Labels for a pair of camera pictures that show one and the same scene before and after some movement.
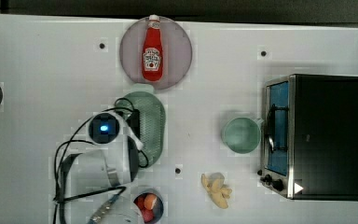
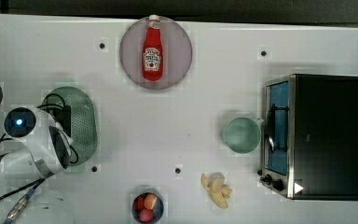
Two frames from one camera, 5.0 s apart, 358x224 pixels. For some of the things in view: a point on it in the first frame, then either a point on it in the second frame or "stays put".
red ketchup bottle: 152,50 stays put
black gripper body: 134,122 → 63,117
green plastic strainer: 152,121 → 83,119
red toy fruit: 147,215 stays put
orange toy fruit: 150,201 stays put
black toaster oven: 312,137 stays put
